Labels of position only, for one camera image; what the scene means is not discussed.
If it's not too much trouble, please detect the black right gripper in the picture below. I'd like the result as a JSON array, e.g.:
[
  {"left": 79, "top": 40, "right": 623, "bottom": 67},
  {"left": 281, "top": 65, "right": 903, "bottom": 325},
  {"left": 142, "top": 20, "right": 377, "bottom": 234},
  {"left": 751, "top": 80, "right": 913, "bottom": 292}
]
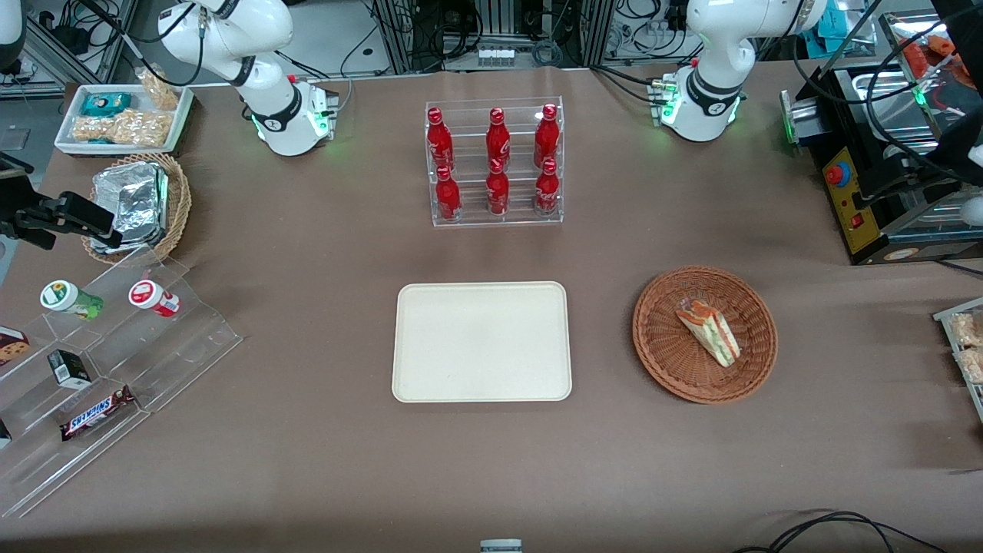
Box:
[{"left": 0, "top": 177, "right": 124, "bottom": 251}]

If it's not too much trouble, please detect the triangle sandwich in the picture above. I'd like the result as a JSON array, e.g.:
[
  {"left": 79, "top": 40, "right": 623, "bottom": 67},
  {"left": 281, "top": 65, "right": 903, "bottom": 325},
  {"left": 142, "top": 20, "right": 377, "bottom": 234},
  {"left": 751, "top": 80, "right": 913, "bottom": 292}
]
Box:
[{"left": 675, "top": 299, "right": 743, "bottom": 369}]

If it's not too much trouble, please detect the white rectangular snack tray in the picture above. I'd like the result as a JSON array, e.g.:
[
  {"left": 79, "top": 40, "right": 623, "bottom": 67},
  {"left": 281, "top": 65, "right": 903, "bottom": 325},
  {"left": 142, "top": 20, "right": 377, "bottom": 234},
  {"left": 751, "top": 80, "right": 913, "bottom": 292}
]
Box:
[{"left": 53, "top": 82, "right": 195, "bottom": 157}]

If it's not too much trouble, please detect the light tan wicker basket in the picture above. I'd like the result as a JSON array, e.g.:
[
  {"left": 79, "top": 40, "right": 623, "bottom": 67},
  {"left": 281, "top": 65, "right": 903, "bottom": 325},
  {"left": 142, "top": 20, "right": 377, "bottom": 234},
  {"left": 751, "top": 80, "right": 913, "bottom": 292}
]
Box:
[{"left": 80, "top": 151, "right": 193, "bottom": 265}]

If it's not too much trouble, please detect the cream plastic serving tray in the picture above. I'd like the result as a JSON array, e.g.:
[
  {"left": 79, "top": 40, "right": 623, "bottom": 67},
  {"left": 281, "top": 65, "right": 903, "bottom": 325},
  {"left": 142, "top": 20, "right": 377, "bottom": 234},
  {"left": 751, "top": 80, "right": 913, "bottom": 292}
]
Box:
[{"left": 392, "top": 281, "right": 574, "bottom": 403}]

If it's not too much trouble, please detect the brown round wicker basket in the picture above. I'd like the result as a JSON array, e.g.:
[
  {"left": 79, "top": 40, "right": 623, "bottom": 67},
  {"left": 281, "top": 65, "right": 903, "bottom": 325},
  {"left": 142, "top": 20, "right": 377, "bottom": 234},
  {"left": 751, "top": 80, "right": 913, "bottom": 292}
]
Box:
[{"left": 632, "top": 266, "right": 779, "bottom": 406}]

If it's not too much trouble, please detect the white edge snack tray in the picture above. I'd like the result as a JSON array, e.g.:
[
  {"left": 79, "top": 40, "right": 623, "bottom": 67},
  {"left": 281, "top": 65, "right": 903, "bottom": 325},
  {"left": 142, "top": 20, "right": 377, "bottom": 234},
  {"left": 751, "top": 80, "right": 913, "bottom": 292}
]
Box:
[{"left": 932, "top": 297, "right": 983, "bottom": 424}]

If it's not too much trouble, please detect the foil wrapped package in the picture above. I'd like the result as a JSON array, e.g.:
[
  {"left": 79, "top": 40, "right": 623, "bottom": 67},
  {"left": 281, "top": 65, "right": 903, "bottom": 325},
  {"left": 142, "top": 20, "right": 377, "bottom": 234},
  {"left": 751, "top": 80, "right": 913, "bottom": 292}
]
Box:
[{"left": 91, "top": 161, "right": 170, "bottom": 252}]

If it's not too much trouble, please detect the green lidded snack cup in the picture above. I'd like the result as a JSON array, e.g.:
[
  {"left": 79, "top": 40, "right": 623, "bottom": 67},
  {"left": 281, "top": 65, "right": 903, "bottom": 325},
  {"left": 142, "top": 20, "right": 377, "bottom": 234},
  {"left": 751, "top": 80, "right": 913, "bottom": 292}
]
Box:
[{"left": 39, "top": 280, "right": 104, "bottom": 321}]

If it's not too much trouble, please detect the large clear peanut bag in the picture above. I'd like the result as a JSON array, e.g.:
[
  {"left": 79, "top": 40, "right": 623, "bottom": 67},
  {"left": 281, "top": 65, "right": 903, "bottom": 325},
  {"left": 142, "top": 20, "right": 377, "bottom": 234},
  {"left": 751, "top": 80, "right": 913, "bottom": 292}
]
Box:
[{"left": 72, "top": 109, "right": 172, "bottom": 147}]

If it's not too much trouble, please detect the red lidded snack cup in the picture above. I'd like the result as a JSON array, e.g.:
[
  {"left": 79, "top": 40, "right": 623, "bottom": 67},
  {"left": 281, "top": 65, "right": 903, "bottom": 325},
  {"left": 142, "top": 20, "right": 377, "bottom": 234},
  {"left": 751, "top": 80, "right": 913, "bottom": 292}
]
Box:
[{"left": 127, "top": 279, "right": 181, "bottom": 318}]

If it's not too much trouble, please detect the teal snack packet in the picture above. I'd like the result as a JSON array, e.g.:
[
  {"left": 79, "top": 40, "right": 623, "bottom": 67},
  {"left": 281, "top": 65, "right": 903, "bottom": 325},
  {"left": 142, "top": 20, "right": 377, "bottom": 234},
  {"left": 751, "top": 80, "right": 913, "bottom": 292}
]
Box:
[{"left": 80, "top": 91, "right": 134, "bottom": 118}]

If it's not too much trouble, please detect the brown cookie box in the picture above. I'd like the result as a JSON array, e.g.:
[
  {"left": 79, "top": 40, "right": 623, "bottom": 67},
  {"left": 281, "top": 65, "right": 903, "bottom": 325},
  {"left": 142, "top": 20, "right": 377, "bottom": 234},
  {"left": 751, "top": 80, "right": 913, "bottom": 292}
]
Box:
[{"left": 0, "top": 326, "right": 31, "bottom": 367}]

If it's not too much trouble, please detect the small clear nut bag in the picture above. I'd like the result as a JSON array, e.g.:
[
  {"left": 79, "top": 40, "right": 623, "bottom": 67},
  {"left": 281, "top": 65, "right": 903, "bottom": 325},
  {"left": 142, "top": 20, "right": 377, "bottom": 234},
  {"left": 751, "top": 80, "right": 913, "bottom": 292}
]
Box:
[{"left": 136, "top": 67, "right": 180, "bottom": 111}]

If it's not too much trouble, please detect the small black carton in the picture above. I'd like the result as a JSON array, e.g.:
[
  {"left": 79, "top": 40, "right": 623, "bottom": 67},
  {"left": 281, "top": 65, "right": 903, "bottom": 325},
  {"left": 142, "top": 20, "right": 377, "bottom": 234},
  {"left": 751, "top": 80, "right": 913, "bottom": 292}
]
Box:
[{"left": 47, "top": 349, "right": 92, "bottom": 389}]

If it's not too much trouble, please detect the clear acrylic stepped shelf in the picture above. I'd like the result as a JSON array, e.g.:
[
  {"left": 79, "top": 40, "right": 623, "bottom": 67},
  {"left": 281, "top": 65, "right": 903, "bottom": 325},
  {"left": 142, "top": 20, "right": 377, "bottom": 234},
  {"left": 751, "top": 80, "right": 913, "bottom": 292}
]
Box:
[{"left": 0, "top": 245, "right": 244, "bottom": 520}]

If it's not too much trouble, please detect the Snickers chocolate bar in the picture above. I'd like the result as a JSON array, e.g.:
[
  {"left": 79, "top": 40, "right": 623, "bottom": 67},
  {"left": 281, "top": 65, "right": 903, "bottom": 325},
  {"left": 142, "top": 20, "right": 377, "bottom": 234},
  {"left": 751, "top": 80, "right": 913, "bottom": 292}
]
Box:
[{"left": 59, "top": 385, "right": 137, "bottom": 442}]

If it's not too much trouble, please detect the red cola bottle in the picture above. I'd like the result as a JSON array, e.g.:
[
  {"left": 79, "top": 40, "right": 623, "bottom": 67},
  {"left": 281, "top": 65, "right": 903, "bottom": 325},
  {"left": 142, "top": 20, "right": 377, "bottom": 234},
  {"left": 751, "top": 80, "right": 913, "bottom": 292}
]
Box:
[
  {"left": 486, "top": 157, "right": 511, "bottom": 217},
  {"left": 435, "top": 165, "right": 463, "bottom": 223},
  {"left": 426, "top": 107, "right": 456, "bottom": 172},
  {"left": 485, "top": 107, "right": 512, "bottom": 167},
  {"left": 535, "top": 157, "right": 561, "bottom": 217},
  {"left": 534, "top": 103, "right": 561, "bottom": 167}
]

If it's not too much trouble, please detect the clear acrylic bottle rack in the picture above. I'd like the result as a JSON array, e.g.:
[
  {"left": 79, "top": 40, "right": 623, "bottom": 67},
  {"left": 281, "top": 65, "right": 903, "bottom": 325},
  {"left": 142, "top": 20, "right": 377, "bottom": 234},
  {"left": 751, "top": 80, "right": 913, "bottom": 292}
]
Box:
[{"left": 424, "top": 97, "right": 564, "bottom": 228}]

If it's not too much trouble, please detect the black steel food warmer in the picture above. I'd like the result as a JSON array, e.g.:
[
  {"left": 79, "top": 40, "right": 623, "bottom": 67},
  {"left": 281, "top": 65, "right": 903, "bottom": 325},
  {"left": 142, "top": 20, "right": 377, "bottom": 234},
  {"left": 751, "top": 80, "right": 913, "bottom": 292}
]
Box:
[{"left": 779, "top": 11, "right": 983, "bottom": 267}]

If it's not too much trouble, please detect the red food in warmer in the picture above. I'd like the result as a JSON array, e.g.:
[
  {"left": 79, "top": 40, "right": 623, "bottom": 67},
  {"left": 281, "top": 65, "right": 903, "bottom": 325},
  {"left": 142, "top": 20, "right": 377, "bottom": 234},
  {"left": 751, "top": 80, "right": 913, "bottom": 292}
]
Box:
[{"left": 899, "top": 34, "right": 965, "bottom": 82}]

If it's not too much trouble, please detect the black floor cable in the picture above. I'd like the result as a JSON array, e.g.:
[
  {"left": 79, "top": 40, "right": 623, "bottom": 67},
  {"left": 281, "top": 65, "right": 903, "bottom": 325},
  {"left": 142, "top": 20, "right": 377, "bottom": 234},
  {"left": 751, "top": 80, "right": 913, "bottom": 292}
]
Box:
[{"left": 733, "top": 510, "right": 950, "bottom": 553}]

